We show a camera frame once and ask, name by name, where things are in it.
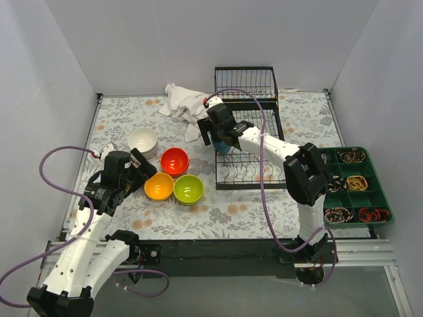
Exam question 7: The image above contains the white ceramic bowl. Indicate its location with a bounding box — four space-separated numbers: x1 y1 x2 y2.
142 142 159 159
128 128 158 153

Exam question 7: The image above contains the yellow orange bowl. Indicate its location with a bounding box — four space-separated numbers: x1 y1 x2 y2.
144 172 174 201

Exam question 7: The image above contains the blue bowl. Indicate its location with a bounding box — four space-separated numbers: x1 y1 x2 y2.
211 139 232 155

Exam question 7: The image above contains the lime green bowl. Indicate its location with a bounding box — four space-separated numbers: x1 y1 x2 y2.
176 197 202 206
173 174 204 198

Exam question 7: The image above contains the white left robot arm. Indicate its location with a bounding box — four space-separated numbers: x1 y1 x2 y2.
27 149 157 316

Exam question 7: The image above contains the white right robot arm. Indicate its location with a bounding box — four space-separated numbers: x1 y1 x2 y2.
198 98 332 263

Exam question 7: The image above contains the crumpled white cloth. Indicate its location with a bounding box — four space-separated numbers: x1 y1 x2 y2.
159 84 208 143

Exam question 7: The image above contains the floral table mat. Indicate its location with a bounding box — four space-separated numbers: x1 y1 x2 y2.
64 92 344 240

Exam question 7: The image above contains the green compartment tray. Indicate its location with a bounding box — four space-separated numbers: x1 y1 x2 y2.
319 147 395 229

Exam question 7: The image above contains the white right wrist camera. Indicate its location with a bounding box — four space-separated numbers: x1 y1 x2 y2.
205 96 223 109

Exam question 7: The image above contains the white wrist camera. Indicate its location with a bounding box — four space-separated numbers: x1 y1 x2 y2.
205 96 223 109
99 143 118 158

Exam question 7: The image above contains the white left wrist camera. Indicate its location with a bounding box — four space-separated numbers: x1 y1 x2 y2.
99 143 118 158

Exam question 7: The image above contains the black wire dish rack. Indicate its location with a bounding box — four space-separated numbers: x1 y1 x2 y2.
213 102 288 191

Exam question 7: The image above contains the black wire basket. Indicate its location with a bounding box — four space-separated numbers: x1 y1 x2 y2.
214 66 278 102

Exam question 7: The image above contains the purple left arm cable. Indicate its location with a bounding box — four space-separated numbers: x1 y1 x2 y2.
0 145 170 308

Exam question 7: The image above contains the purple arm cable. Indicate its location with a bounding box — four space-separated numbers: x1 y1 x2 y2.
202 88 338 289
0 145 170 308

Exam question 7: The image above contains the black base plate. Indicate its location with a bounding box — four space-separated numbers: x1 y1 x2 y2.
101 237 341 285

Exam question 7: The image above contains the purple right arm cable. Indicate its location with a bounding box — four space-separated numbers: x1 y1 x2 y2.
202 88 338 289

